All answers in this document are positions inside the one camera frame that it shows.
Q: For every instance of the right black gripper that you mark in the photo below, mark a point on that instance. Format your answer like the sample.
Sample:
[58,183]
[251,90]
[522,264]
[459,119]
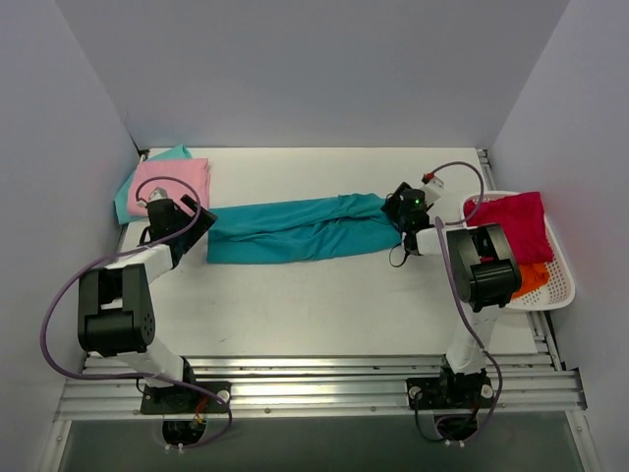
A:
[394,203]

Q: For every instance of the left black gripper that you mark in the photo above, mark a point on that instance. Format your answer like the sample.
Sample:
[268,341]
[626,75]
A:
[195,222]

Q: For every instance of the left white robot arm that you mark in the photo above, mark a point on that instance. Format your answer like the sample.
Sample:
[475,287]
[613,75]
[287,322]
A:
[115,313]

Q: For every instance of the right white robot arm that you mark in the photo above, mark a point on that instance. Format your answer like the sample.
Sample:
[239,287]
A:
[482,271]

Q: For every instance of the folded pink t shirt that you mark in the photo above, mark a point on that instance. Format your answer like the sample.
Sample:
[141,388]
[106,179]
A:
[160,173]

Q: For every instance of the magenta t shirt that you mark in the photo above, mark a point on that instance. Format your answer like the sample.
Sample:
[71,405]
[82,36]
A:
[521,217]

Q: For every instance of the orange t shirt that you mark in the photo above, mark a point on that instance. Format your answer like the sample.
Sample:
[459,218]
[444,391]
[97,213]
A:
[534,276]

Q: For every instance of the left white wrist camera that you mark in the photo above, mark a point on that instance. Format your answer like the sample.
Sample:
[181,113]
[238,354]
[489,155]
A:
[157,194]

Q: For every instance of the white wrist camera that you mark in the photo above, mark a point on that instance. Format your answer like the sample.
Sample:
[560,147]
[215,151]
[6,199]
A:
[433,188]
[157,194]

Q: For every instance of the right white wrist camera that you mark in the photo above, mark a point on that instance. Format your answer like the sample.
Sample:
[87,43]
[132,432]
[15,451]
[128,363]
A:
[433,188]

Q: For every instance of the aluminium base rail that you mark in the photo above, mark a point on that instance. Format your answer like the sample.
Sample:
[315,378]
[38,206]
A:
[332,386]

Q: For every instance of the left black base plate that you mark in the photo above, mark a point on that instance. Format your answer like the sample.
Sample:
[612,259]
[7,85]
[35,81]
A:
[172,400]

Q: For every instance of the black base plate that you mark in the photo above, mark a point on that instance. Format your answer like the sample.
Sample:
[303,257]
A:
[450,393]
[172,400]

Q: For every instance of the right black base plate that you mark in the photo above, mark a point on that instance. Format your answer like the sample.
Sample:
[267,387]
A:
[450,393]

